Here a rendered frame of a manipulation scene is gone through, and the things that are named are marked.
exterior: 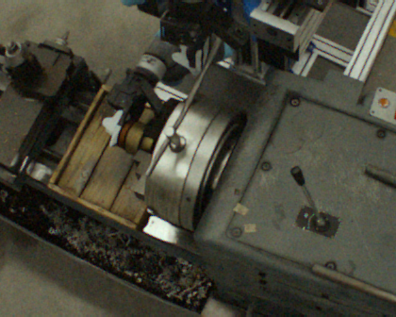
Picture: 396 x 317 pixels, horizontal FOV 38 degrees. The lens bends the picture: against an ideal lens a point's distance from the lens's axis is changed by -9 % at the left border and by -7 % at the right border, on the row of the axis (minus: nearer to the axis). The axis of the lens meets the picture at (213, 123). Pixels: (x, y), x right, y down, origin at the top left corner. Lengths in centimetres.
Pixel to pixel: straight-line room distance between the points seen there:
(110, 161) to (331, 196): 72
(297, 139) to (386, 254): 32
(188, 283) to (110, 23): 164
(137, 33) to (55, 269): 125
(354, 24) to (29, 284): 189
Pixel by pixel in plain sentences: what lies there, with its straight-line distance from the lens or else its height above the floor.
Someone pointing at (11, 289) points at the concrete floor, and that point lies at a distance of 270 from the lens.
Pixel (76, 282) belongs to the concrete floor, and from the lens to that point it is 259.
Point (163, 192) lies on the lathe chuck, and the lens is 134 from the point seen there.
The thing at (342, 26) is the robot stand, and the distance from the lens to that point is 275.
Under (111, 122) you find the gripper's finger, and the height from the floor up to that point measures 110.
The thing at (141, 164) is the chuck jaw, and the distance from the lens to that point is 146.
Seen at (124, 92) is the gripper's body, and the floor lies 111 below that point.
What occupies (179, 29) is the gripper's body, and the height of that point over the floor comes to 148.
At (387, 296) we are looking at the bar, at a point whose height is 128.
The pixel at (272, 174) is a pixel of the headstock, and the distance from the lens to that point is 125.
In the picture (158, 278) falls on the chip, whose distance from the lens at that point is 189.
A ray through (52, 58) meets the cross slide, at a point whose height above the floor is 97.
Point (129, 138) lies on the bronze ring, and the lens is 148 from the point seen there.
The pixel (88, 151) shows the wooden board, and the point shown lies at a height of 88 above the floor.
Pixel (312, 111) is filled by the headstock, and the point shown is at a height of 125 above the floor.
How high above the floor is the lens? 242
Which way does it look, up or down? 63 degrees down
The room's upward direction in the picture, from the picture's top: 11 degrees counter-clockwise
